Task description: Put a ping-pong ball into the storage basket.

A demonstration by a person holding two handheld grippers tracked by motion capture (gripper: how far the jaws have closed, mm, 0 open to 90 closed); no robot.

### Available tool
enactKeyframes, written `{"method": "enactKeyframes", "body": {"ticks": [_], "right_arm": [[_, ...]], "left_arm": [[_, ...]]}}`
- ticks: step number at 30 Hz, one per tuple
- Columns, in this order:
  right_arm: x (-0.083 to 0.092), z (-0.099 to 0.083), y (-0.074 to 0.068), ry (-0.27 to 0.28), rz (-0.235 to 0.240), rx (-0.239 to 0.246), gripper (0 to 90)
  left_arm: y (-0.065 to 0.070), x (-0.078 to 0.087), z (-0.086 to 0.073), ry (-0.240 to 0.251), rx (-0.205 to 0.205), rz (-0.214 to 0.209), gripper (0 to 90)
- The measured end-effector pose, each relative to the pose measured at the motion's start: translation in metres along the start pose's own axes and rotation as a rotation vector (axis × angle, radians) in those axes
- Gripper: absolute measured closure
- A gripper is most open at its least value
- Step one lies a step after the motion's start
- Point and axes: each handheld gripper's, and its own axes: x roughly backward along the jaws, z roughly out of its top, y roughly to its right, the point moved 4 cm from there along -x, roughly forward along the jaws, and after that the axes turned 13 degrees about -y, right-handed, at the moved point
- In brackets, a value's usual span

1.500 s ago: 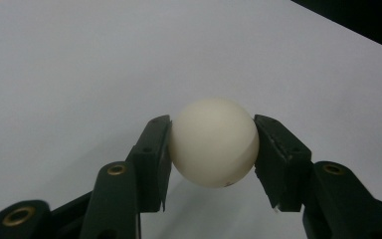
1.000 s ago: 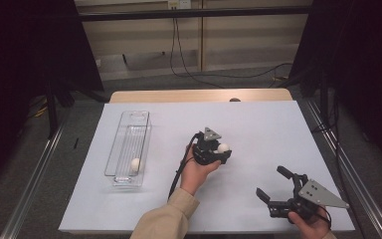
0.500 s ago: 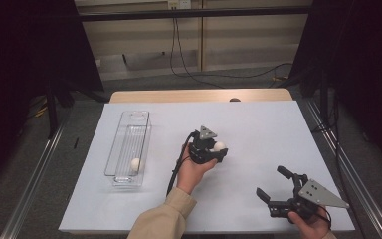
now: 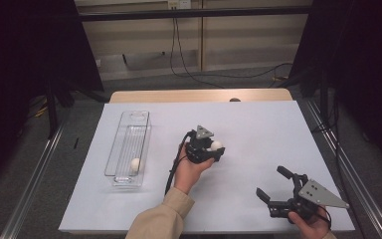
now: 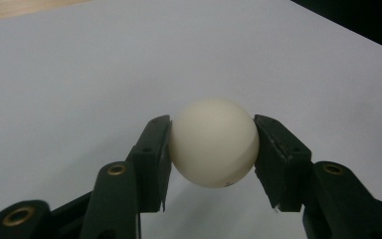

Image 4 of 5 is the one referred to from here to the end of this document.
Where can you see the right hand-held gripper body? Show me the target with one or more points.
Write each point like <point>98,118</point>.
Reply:
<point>316,195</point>

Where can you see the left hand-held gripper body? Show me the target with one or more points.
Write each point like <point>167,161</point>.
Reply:
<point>199,149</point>

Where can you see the white egg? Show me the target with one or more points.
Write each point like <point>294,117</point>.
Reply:
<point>135,164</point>
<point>216,145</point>

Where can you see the clear plastic bin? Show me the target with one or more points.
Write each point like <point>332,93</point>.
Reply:
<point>136,131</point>

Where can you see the person's left hand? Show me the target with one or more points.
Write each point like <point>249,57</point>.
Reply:
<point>187,172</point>

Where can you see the person's right hand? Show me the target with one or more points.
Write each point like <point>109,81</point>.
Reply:
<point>311,227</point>

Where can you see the white table mat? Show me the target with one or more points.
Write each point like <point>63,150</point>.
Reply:
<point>238,126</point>

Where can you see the dark round table grommet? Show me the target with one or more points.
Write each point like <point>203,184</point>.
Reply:
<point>234,99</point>

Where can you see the wooden table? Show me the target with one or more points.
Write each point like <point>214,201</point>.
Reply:
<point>179,95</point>

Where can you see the black stand leg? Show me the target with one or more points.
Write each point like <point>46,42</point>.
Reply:
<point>52,113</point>
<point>325,99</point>

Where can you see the black pen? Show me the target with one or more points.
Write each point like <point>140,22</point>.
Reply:
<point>76,142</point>

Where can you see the black curtain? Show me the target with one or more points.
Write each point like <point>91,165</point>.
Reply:
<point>20,66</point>
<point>364,66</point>

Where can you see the black metal crossbar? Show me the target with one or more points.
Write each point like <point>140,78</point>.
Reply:
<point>195,13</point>

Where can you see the aluminium floor rail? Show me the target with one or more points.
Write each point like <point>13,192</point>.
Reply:
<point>354,172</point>
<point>30,186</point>

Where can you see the white wall socket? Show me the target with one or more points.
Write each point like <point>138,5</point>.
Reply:
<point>179,4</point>

